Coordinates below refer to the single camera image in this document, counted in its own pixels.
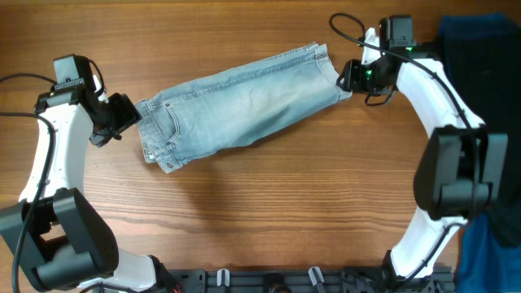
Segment blue cloth bottom right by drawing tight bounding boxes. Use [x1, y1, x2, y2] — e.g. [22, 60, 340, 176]
[456, 215, 520, 293]

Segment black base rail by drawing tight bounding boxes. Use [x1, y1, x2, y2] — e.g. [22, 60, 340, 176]
[171, 266, 456, 293]

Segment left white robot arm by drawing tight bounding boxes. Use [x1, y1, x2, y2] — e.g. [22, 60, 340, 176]
[1, 55, 181, 292]

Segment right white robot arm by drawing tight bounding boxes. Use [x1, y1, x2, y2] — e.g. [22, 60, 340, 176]
[336, 15, 508, 288]

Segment light blue denim shorts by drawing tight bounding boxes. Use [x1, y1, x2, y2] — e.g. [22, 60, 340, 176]
[136, 43, 352, 173]

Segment dark clothes pile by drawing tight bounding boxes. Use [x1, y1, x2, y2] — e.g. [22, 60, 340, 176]
[438, 13, 520, 247]

